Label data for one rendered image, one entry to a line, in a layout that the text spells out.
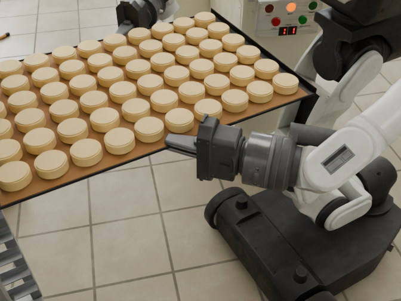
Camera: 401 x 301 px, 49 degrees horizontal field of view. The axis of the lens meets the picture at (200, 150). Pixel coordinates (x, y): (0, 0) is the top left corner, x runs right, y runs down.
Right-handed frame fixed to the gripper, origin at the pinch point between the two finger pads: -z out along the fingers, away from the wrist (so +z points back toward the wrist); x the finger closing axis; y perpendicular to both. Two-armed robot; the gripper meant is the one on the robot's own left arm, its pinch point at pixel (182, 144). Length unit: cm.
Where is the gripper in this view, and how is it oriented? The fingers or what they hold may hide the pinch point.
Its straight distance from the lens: 74.0
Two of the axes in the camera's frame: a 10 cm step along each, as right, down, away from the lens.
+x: 0.0, -7.4, -6.8
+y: -2.8, 6.5, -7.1
